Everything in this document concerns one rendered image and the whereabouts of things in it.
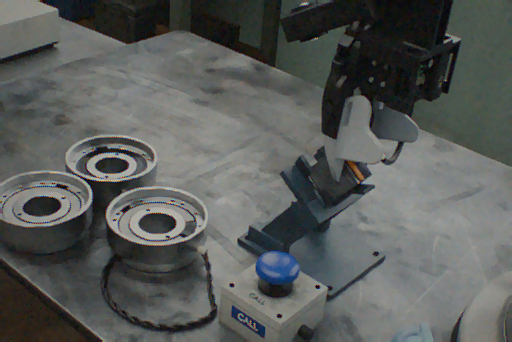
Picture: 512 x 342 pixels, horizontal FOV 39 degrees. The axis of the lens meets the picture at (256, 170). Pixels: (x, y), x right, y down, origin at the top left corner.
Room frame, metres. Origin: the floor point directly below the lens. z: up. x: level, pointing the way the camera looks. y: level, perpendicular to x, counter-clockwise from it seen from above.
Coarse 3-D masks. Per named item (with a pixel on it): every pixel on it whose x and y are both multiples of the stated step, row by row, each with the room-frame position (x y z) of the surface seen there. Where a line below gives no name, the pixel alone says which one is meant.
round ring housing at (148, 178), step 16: (80, 144) 0.74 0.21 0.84; (96, 144) 0.76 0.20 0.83; (112, 144) 0.77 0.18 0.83; (128, 144) 0.77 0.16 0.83; (144, 144) 0.76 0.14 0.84; (96, 160) 0.73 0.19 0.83; (112, 160) 0.74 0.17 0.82; (128, 160) 0.73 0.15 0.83; (80, 176) 0.67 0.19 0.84; (112, 176) 0.69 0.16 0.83; (144, 176) 0.69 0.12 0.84; (96, 192) 0.67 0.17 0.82; (112, 192) 0.67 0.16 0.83
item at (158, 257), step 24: (144, 192) 0.66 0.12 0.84; (168, 192) 0.66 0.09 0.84; (120, 216) 0.62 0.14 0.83; (144, 216) 0.63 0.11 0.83; (168, 216) 0.63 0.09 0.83; (192, 216) 0.64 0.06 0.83; (120, 240) 0.57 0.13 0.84; (168, 240) 0.59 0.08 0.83; (192, 240) 0.58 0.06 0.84; (144, 264) 0.57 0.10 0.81; (168, 264) 0.57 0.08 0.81
